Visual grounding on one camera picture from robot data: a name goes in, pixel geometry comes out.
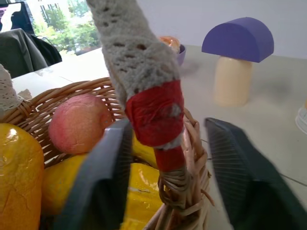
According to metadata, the pink peach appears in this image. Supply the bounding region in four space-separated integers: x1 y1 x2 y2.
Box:
47 93 114 155

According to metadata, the wicker basket with lace-wrapped handle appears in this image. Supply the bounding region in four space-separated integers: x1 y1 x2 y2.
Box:
0 0 216 230

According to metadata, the grey cloth-covered chair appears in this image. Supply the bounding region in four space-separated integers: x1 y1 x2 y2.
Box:
0 28 63 79

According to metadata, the purple bowl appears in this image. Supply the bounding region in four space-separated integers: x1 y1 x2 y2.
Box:
176 44 187 67

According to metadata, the purple-capped toy mushroom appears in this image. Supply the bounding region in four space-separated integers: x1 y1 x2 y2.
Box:
201 16 275 107

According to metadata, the yellow lemon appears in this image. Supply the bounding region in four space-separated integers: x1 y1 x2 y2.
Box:
41 153 90 217

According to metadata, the dark monitor screen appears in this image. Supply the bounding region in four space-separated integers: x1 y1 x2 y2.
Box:
0 0 35 34

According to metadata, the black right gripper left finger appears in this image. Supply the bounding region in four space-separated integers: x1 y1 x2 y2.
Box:
54 118 134 230

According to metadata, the orange fruit in bowl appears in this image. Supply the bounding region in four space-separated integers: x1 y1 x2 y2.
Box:
157 35 181 54

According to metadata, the glossy yellow banana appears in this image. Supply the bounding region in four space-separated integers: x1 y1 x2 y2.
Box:
119 134 165 230

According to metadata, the orange-yellow fruit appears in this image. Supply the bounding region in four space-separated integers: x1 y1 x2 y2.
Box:
0 123 46 230

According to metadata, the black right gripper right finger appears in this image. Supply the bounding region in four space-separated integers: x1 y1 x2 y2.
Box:
204 117 307 230

